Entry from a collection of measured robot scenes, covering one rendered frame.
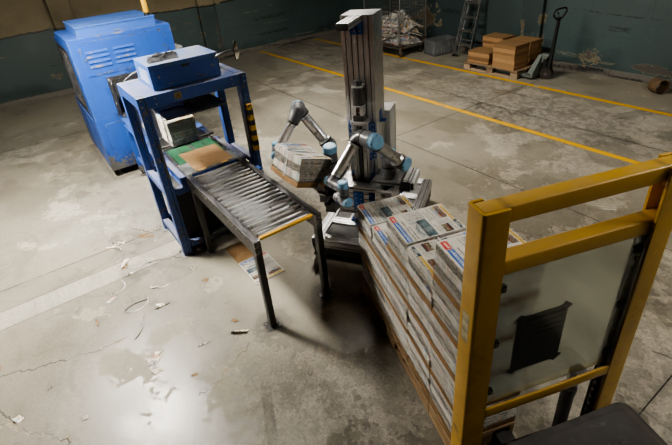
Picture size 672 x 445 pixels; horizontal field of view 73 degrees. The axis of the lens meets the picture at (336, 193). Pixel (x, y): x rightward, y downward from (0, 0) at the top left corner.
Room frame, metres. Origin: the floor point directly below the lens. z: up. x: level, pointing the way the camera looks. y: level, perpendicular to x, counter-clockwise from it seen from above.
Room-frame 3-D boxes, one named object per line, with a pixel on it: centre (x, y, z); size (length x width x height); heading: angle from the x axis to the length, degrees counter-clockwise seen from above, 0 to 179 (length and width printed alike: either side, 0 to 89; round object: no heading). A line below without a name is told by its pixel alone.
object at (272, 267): (3.23, 0.73, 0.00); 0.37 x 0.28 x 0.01; 33
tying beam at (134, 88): (4.05, 1.27, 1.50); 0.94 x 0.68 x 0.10; 123
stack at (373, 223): (2.29, -0.47, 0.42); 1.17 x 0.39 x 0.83; 14
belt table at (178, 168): (4.05, 1.27, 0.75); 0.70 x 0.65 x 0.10; 33
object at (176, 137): (4.53, 1.59, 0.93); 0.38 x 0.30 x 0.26; 33
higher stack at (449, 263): (1.59, -0.65, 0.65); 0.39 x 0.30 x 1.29; 104
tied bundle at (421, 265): (1.87, -0.57, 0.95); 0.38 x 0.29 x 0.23; 105
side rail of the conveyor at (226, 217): (3.06, 0.93, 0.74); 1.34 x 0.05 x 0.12; 33
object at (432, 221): (2.16, -0.50, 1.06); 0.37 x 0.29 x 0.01; 105
